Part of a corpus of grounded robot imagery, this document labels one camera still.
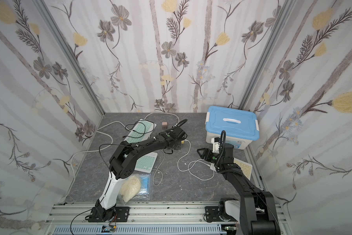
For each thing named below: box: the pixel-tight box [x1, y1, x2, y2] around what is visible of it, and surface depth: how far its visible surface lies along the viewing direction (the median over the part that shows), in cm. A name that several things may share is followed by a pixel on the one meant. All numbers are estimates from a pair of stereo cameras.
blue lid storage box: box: [204, 106, 260, 150], surface depth 94 cm
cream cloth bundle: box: [119, 175, 142, 203], surface depth 80 cm
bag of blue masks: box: [116, 173, 152, 206], surface depth 81 cm
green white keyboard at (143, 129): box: [123, 118, 157, 144], surface depth 110 cm
